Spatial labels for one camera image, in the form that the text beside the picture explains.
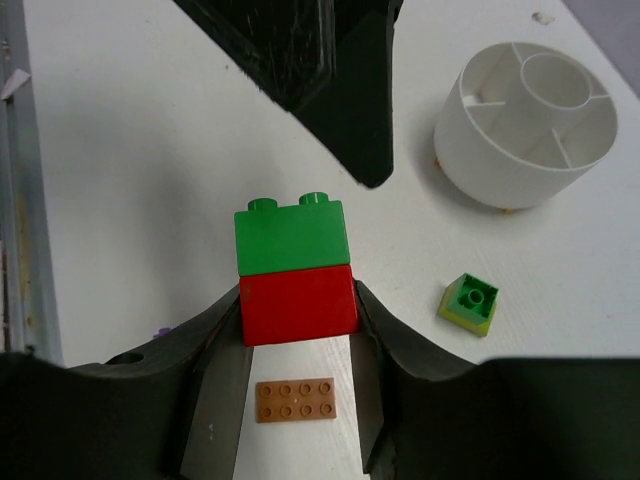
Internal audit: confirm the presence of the green lego brick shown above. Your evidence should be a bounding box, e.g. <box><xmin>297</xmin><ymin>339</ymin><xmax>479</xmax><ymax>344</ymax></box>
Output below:
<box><xmin>234</xmin><ymin>192</ymin><xmax>350</xmax><ymax>277</ymax></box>

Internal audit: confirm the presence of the green yellow stacked lego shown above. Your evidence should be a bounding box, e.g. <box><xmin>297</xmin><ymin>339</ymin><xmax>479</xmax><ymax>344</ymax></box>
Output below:
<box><xmin>438</xmin><ymin>273</ymin><xmax>499</xmax><ymax>337</ymax></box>

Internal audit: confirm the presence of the red lego brick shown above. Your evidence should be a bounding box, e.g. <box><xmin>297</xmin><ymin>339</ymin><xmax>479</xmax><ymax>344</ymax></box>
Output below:
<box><xmin>239</xmin><ymin>265</ymin><xmax>359</xmax><ymax>347</ymax></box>

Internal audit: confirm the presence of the orange flat lego plate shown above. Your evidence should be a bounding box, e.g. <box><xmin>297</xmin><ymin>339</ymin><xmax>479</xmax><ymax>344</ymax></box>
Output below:
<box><xmin>255</xmin><ymin>378</ymin><xmax>337</xmax><ymax>423</ymax></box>

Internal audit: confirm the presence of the white round divided container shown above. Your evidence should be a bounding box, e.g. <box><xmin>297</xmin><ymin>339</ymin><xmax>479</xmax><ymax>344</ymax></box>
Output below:
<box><xmin>434</xmin><ymin>42</ymin><xmax>618</xmax><ymax>210</ymax></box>

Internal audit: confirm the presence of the aluminium table frame rail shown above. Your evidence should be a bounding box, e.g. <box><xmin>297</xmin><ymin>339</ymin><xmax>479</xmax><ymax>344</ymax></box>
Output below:
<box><xmin>1</xmin><ymin>1</ymin><xmax>63</xmax><ymax>365</ymax></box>

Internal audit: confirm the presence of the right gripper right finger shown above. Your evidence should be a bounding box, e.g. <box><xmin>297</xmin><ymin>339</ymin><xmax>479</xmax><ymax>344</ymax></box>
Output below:
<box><xmin>177</xmin><ymin>0</ymin><xmax>402</xmax><ymax>189</ymax></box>

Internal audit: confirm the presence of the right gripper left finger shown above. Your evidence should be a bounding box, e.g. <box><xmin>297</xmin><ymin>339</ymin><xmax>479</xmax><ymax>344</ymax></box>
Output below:
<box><xmin>1</xmin><ymin>283</ymin><xmax>639</xmax><ymax>479</ymax></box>

